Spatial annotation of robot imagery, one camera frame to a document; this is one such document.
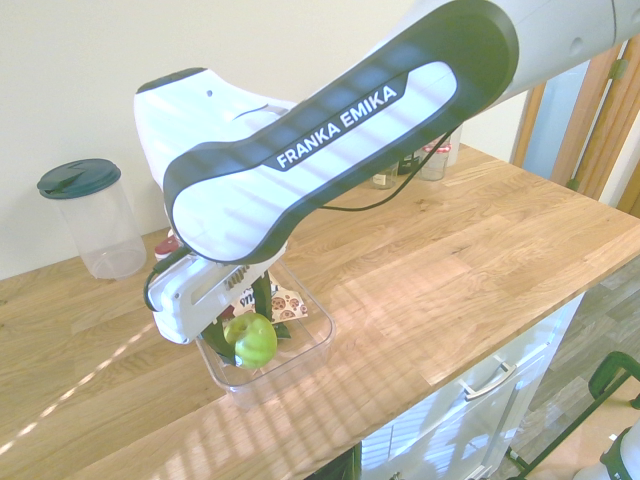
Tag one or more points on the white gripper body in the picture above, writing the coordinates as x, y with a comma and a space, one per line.
180, 300

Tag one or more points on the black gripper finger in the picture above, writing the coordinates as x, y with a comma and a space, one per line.
262, 300
216, 340

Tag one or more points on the green apple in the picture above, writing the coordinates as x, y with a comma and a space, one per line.
252, 342

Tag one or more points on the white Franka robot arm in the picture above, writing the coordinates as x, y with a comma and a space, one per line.
320, 150

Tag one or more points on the clear plastic container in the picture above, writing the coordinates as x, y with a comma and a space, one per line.
300, 355

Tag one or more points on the cookie snack bag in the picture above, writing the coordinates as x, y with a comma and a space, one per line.
287, 302

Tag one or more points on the dark green snack packet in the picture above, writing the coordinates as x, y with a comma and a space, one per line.
284, 331

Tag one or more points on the clear pitcher with green lid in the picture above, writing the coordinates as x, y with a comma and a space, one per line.
100, 225

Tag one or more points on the white cabinet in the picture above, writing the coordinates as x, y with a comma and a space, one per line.
450, 440

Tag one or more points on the green metal clamp stand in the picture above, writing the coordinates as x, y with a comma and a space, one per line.
607, 372

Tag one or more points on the wooden door frame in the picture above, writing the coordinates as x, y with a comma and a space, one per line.
600, 130

